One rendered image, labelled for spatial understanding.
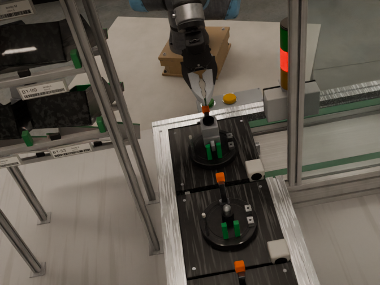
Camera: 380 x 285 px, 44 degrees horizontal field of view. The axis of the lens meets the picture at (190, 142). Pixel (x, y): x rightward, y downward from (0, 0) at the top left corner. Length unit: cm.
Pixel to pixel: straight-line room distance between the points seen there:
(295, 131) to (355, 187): 30
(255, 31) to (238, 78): 30
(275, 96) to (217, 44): 74
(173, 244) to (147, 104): 67
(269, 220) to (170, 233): 25
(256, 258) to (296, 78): 42
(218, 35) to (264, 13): 195
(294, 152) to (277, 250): 24
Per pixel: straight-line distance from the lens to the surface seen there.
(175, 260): 117
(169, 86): 176
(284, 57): 101
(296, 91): 104
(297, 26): 94
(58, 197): 151
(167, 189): 130
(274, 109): 109
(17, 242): 126
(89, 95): 100
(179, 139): 139
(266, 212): 120
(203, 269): 112
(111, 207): 142
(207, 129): 124
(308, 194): 130
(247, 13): 378
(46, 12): 443
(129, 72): 188
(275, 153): 139
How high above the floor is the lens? 194
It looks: 45 degrees down
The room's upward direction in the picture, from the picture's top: 12 degrees counter-clockwise
